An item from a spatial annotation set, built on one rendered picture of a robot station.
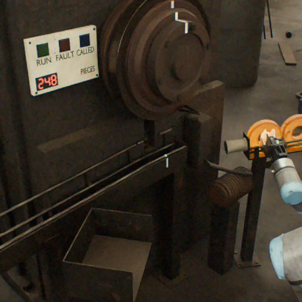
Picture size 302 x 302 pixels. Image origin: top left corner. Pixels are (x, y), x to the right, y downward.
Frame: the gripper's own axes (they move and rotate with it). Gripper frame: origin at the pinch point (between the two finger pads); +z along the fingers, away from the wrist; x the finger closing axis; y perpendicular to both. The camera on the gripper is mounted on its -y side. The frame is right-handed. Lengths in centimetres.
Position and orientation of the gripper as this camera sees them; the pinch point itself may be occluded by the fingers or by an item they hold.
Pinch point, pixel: (264, 133)
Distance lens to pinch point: 202.1
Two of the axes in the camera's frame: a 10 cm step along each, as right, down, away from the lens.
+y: 0.4, -6.8, -7.3
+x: -9.9, 0.7, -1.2
